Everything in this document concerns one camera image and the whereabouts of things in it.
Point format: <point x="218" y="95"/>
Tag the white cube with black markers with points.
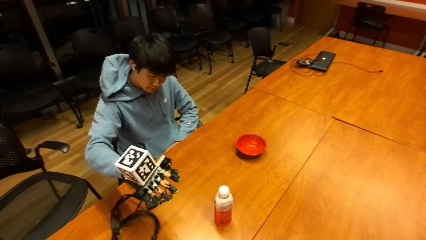
<point x="138" y="164"/>

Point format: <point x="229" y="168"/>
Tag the orange bottle with white cap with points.
<point x="222" y="208"/>

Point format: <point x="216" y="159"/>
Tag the red bowl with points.
<point x="250" y="145"/>

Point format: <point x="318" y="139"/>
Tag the the person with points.
<point x="137" y="110"/>

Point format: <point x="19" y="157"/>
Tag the black mesh office chair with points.
<point x="61" y="213"/>

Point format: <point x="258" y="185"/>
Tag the group of black chairs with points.
<point x="88" y="46"/>

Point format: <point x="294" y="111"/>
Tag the black chair with grey armrest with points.
<point x="261" y="43"/>

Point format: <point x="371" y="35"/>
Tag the black power adapter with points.
<point x="303" y="63"/>

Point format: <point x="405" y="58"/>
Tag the black laptop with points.
<point x="322" y="60"/>

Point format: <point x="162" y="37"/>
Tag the black armless chair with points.
<point x="370" y="15"/>

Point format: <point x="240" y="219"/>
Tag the white counter top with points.
<point x="390" y="7"/>

